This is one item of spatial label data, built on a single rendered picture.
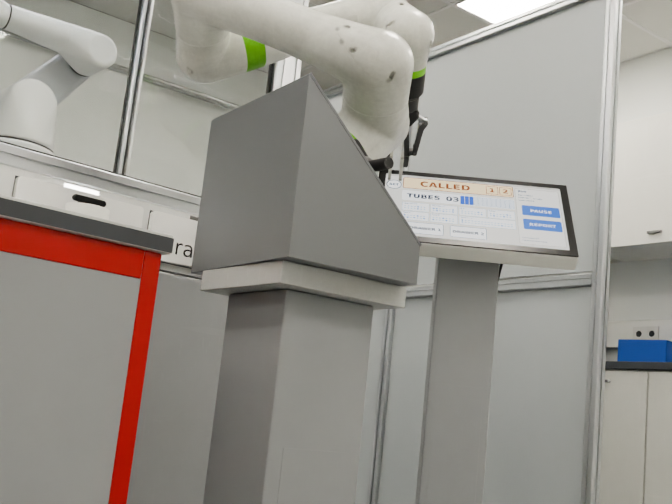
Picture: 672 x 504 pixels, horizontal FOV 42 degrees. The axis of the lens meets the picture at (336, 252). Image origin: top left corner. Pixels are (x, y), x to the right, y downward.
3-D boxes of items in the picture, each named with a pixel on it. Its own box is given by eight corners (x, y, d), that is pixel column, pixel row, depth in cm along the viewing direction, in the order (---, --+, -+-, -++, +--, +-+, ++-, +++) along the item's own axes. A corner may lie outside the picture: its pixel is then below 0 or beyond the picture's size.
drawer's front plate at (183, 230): (251, 279, 217) (256, 236, 219) (147, 257, 199) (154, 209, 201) (247, 280, 218) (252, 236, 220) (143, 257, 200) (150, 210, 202)
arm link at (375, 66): (398, 69, 156) (152, -32, 170) (388, 134, 169) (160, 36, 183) (429, 30, 164) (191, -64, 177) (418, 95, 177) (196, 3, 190)
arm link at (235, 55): (183, 54, 180) (165, 18, 187) (188, 100, 190) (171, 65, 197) (266, 34, 186) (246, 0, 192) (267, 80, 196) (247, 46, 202)
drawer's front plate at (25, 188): (137, 255, 197) (144, 207, 199) (10, 227, 179) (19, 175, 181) (133, 255, 198) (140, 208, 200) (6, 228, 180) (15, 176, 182)
